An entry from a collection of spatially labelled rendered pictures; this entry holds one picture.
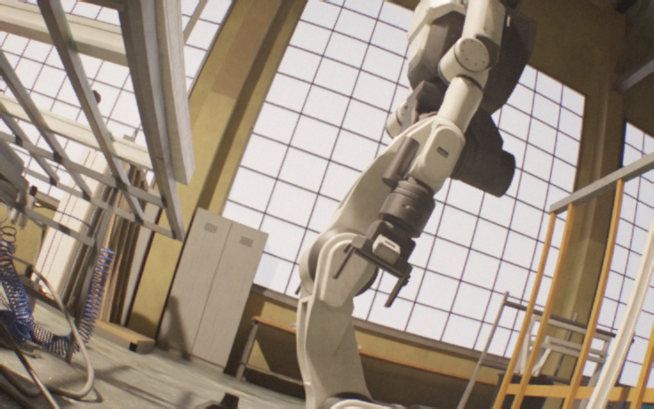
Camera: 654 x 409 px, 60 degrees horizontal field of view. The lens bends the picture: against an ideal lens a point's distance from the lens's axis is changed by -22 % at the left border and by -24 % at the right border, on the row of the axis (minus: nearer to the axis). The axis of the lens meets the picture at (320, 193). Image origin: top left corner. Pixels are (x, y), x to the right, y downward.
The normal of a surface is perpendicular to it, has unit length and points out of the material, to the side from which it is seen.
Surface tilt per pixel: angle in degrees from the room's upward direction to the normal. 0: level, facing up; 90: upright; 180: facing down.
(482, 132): 90
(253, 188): 90
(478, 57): 90
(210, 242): 90
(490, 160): 113
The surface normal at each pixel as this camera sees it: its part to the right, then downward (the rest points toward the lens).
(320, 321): 0.04, 0.20
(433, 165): 0.18, -0.20
